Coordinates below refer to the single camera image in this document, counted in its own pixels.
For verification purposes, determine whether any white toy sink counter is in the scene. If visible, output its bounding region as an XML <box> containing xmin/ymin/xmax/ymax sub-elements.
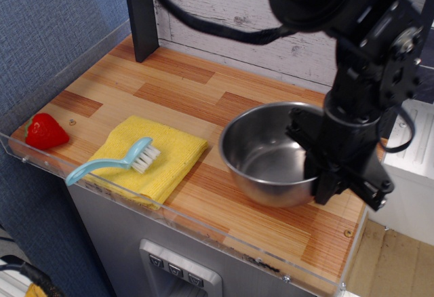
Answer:
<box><xmin>368</xmin><ymin>100</ymin><xmax>433</xmax><ymax>245</ymax></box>

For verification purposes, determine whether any red toy strawberry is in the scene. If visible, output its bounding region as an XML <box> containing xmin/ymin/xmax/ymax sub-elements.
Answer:
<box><xmin>24</xmin><ymin>113</ymin><xmax>70</xmax><ymax>150</ymax></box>

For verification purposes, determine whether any silver toy fridge cabinet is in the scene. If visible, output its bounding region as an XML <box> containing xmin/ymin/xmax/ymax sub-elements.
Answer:
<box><xmin>62</xmin><ymin>177</ymin><xmax>323</xmax><ymax>297</ymax></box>

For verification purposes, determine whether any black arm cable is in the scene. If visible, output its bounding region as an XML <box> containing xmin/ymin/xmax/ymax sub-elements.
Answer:
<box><xmin>140</xmin><ymin>0</ymin><xmax>299</xmax><ymax>47</ymax></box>

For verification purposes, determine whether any black left frame post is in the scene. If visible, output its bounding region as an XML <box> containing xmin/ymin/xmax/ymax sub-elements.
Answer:
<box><xmin>126</xmin><ymin>0</ymin><xmax>159</xmax><ymax>62</ymax></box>

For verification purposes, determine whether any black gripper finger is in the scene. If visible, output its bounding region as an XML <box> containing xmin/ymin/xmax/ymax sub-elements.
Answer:
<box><xmin>303</xmin><ymin>149</ymin><xmax>322</xmax><ymax>180</ymax></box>
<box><xmin>315</xmin><ymin>171</ymin><xmax>351</xmax><ymax>205</ymax></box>

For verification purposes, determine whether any silver metal pot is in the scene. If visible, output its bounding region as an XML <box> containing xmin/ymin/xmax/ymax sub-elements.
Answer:
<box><xmin>219</xmin><ymin>102</ymin><xmax>322</xmax><ymax>207</ymax></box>

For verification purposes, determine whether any black and yellow object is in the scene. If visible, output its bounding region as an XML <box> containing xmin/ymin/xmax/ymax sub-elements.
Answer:
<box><xmin>1</xmin><ymin>255</ymin><xmax>65</xmax><ymax>296</ymax></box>

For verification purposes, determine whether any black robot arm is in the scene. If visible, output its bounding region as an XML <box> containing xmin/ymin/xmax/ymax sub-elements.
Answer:
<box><xmin>269</xmin><ymin>0</ymin><xmax>425</xmax><ymax>210</ymax></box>

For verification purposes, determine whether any light blue scrub brush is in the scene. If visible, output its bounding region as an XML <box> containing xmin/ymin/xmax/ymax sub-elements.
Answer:
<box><xmin>65</xmin><ymin>137</ymin><xmax>161</xmax><ymax>186</ymax></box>

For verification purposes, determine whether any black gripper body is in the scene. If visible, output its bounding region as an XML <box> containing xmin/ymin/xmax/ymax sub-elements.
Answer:
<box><xmin>286</xmin><ymin>107</ymin><xmax>394</xmax><ymax>211</ymax></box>

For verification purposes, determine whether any yellow rag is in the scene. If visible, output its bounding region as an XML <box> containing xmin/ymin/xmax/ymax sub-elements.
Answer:
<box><xmin>83</xmin><ymin>115</ymin><xmax>210</xmax><ymax>210</ymax></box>

